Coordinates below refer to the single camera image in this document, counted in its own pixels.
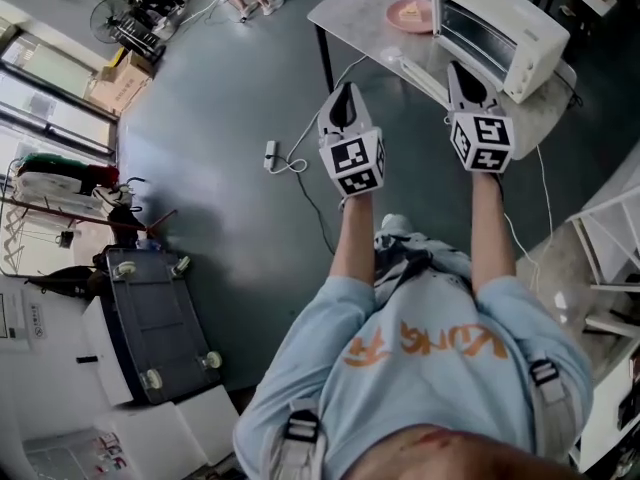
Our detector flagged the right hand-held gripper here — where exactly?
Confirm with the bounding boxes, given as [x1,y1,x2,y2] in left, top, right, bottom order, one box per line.
[446,61,516,175]

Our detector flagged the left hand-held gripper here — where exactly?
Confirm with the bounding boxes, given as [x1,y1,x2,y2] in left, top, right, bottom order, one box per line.
[317,81,389,199]

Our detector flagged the person's left forearm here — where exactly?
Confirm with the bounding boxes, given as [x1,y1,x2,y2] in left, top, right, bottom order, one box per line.
[329,193,380,290]

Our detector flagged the person's right forearm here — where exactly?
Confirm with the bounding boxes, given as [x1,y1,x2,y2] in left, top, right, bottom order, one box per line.
[469,169,519,302]

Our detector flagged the white toaster oven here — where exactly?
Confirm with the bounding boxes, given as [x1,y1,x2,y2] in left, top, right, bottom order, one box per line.
[430,0,572,106]

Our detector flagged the black table leg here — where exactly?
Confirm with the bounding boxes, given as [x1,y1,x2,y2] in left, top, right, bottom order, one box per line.
[314,21,336,95]

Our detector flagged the pink plate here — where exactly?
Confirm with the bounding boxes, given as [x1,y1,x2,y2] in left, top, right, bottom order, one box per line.
[385,0,434,35]

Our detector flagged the person's left white shoe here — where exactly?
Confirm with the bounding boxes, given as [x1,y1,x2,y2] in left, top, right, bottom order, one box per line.
[381,213,414,235]

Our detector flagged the black waist pouch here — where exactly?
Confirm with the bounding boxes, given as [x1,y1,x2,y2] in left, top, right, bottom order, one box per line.
[374,232,437,275]

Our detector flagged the person's light blue jeans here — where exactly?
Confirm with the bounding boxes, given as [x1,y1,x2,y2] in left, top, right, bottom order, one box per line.
[372,215,474,300]

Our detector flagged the white metal shelf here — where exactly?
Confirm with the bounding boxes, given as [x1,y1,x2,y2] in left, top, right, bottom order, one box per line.
[569,182,640,340]

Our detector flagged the brown cardboard box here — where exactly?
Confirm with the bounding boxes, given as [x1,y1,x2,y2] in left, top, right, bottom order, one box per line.
[88,49,154,116]

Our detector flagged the black floor fan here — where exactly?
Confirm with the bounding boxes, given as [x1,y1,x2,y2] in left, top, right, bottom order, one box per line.
[89,0,133,46]

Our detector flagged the red broom stick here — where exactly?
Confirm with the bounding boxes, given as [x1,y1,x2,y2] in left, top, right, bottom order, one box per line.
[0,196,179,233]

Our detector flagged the dark blue wheeled cart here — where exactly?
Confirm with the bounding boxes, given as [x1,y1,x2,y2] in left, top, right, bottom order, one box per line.
[104,246,224,406]

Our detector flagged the person's light blue shirt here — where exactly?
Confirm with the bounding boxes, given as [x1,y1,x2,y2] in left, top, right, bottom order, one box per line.
[232,271,596,480]

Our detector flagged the red green white bedding pile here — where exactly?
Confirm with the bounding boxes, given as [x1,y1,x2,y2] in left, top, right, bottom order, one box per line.
[11,151,122,200]

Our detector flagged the white cabinet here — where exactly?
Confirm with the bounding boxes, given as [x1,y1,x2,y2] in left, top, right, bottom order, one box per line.
[79,296,137,410]

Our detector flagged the white power cable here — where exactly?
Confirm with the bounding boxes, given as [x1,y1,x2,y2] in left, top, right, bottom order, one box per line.
[272,53,369,174]

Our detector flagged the black floor cable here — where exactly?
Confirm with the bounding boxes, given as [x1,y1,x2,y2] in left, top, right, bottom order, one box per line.
[293,169,337,255]

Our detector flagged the long white floor cable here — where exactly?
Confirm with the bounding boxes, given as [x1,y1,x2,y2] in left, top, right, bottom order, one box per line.
[516,143,557,290]

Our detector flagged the black wire rack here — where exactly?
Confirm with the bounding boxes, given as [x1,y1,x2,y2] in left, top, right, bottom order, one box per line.
[116,2,167,65]

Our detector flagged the person's right grey shoulder strap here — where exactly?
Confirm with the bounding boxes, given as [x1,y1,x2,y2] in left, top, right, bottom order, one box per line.
[526,355,577,464]

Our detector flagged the person's grey shoulder strap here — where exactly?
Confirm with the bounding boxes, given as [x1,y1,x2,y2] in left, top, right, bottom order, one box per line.
[269,399,329,480]
[526,355,577,464]

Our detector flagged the person's left grey shoulder strap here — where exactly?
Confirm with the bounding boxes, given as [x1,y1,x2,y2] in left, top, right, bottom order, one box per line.
[269,399,329,480]

